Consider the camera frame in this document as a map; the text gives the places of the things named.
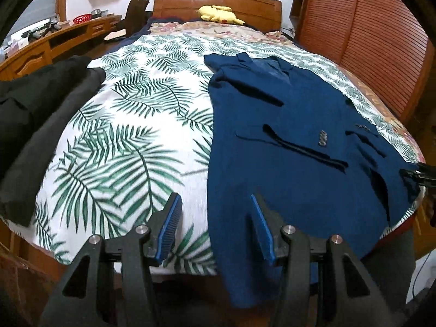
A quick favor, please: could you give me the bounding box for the wooden bed headboard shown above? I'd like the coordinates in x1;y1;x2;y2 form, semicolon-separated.
152;0;283;33

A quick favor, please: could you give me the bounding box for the dark wooden chair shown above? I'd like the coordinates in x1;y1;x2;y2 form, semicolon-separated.
104;0;150;43

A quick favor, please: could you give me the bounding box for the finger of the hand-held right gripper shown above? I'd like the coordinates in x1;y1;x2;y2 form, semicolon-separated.
399;163;436;191

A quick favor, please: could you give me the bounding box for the blue blazer jacket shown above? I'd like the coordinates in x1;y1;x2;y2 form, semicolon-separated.
204;53;421;309

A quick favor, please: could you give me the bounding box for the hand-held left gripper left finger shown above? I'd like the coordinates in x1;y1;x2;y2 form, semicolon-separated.
39;192;184;327

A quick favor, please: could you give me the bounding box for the grey window blind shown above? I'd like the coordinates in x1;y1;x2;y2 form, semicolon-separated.
7;0;58;41

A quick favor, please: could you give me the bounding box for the leaf print bed sheet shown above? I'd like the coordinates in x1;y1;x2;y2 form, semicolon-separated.
34;31;402;276

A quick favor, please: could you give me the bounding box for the wooden louvered wardrobe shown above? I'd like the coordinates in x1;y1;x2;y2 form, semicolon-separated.
289;0;433;126

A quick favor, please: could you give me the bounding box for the yellow plush toy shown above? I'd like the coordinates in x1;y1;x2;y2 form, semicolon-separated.
198;5;246;25

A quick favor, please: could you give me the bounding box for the black garment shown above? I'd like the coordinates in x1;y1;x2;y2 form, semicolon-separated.
0;55;107;227

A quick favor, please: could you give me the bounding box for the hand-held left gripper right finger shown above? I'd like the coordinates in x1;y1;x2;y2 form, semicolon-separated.
250;193;409;327

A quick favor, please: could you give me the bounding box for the wooden desk cabinet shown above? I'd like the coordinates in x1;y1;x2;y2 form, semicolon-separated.
0;14;122;80

